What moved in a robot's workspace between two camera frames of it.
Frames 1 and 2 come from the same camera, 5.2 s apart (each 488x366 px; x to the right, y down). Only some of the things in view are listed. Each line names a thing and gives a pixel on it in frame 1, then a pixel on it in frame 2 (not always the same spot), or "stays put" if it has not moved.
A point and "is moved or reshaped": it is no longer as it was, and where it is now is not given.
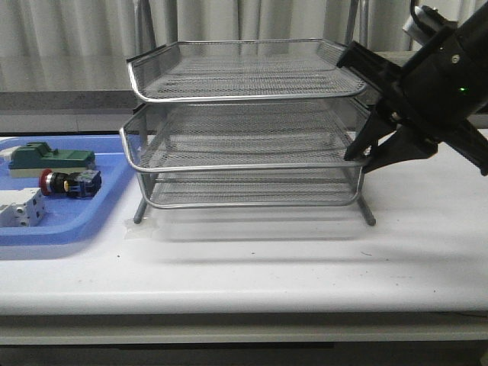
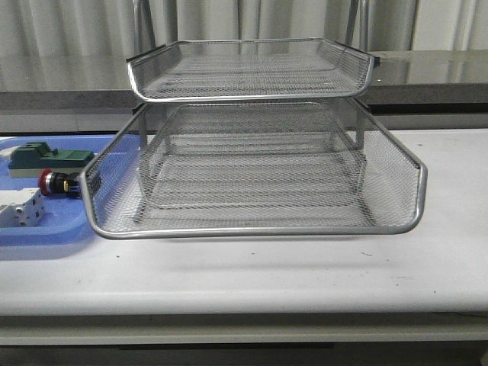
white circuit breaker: [24, 207] stays put
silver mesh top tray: [241, 69] stays put
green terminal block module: [29, 162] stays put
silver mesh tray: [242, 136] is moved or reshaped
